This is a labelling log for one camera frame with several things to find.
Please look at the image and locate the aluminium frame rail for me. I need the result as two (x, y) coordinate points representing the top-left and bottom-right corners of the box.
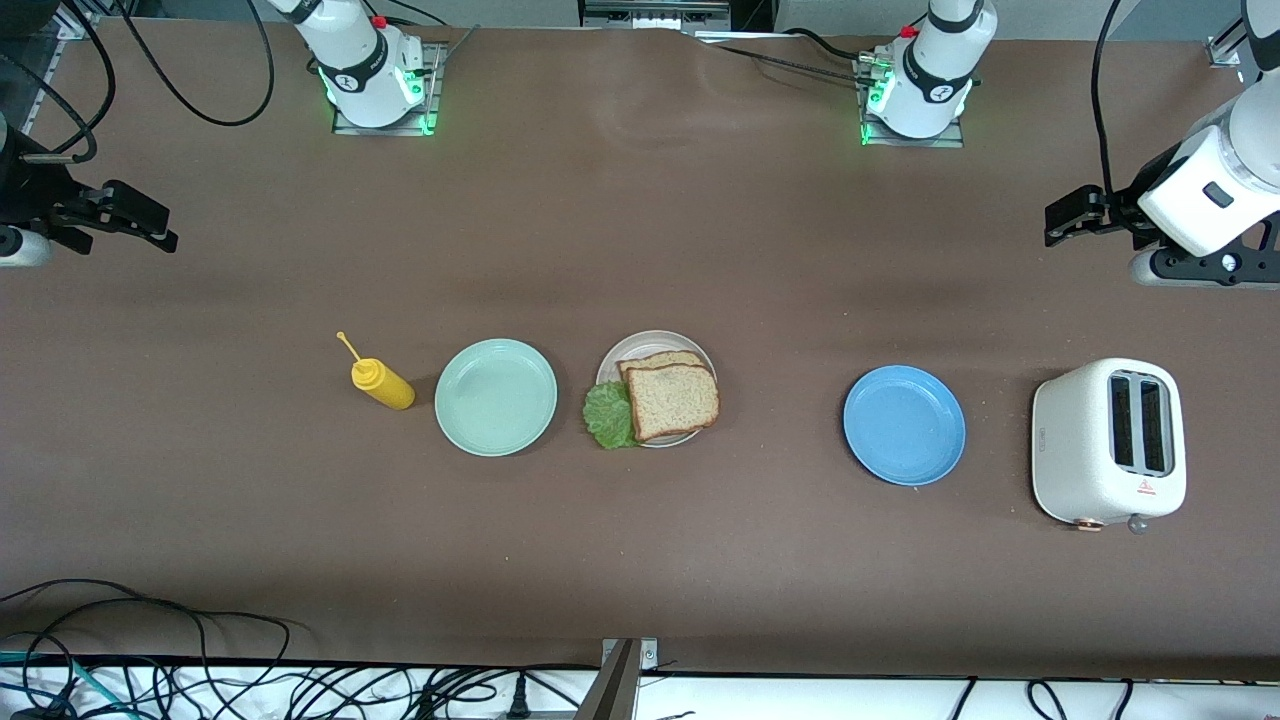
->
(1205, 10), (1251, 71)
(20, 0), (96, 141)

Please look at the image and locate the small metal bracket plate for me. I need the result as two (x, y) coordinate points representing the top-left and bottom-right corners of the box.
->
(600, 637), (659, 671)

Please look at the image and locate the yellow mustard squeeze bottle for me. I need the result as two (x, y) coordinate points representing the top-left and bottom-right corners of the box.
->
(336, 331), (416, 411)

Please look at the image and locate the aluminium extrusion bar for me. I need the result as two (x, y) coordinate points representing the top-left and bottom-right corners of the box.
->
(575, 640), (641, 720)

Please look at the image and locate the thin metal rod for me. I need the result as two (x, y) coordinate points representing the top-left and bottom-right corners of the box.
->
(430, 25), (481, 71)

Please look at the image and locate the mint green plate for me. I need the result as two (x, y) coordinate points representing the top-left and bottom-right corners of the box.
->
(434, 338), (559, 458)

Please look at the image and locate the white toaster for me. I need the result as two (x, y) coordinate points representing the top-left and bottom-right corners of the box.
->
(1032, 358), (1188, 536)

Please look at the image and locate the metal frame bracket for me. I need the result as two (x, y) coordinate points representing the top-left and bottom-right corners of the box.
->
(578, 0), (733, 33)

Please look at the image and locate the green lettuce leaf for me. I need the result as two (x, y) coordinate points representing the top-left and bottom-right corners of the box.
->
(583, 380), (641, 450)

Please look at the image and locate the beige plate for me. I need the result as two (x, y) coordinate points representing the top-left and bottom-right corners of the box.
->
(596, 330), (719, 448)

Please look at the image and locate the brown bread slice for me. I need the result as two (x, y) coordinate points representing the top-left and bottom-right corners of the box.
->
(625, 364), (721, 444)
(616, 350), (707, 381)

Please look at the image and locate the teal cable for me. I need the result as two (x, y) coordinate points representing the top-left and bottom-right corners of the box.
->
(0, 650), (111, 719)

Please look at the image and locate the blue plate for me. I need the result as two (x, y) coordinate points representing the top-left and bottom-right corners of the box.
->
(842, 364), (968, 488)

